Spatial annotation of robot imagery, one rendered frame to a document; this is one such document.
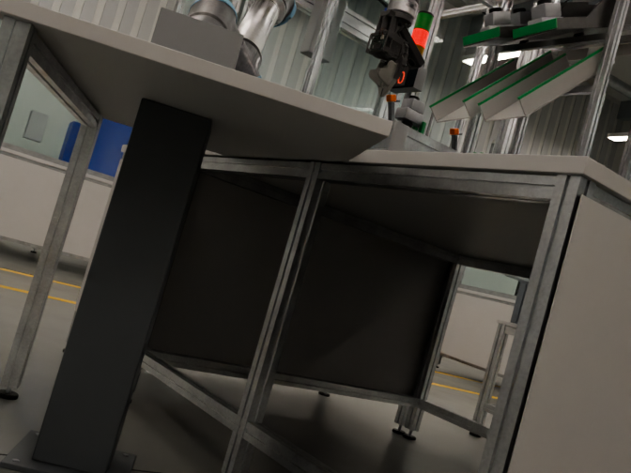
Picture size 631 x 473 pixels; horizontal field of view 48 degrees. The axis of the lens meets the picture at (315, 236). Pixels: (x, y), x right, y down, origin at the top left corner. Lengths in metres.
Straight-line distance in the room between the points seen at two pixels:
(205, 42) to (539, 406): 1.05
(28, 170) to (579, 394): 5.79
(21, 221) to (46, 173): 0.48
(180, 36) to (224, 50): 0.10
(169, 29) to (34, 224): 5.07
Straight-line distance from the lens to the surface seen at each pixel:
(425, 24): 2.23
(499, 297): 7.39
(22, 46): 1.32
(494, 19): 1.74
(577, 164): 1.22
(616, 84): 12.68
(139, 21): 10.13
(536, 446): 1.25
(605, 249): 1.29
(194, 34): 1.68
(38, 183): 6.64
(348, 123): 1.27
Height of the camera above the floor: 0.55
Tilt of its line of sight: 3 degrees up
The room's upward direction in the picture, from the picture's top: 16 degrees clockwise
